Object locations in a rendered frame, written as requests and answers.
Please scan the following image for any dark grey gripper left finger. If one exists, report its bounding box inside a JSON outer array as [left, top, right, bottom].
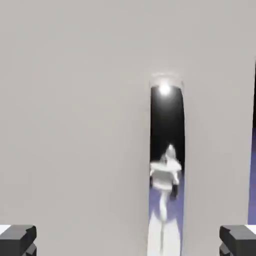
[[0, 224, 38, 256]]

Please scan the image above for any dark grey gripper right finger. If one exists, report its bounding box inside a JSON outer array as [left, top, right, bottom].
[[219, 224, 256, 256]]

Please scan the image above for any grey cabinet door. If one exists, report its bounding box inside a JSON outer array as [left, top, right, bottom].
[[0, 0, 256, 256]]

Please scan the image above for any shiny curved metal handle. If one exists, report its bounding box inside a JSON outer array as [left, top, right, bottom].
[[147, 73, 186, 256]]

